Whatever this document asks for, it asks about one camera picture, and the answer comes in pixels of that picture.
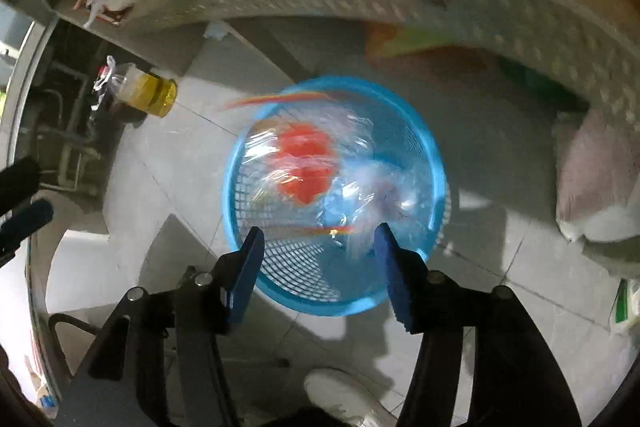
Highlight blue plastic mesh basket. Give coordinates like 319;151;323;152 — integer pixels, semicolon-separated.
221;77;447;318

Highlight dark green bag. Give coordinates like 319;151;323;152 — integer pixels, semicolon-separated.
495;57;587;112

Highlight cooking oil bottle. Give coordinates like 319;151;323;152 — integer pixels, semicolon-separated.
92;57;179;120

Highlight clear plastic wrapper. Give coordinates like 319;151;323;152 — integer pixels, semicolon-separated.
245;102;426;258

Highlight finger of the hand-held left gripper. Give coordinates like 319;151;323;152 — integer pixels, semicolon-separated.
0;198;54;265
0;156;42;215

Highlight person's white shoe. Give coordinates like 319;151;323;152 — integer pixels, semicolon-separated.
304;368;397;427

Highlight orange green bag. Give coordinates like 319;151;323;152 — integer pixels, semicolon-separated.
365;24;451;58

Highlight green white packet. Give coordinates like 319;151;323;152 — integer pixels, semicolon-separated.
610;277;640;336

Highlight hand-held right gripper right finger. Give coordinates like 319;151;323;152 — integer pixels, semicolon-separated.
374;222;583;427

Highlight grey drain pipes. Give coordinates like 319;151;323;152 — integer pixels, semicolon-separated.
30;57;103;190

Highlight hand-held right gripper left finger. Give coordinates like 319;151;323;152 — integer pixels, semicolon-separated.
55;227;266;427

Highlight red wrapper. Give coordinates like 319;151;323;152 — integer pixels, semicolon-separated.
272;122;341;206

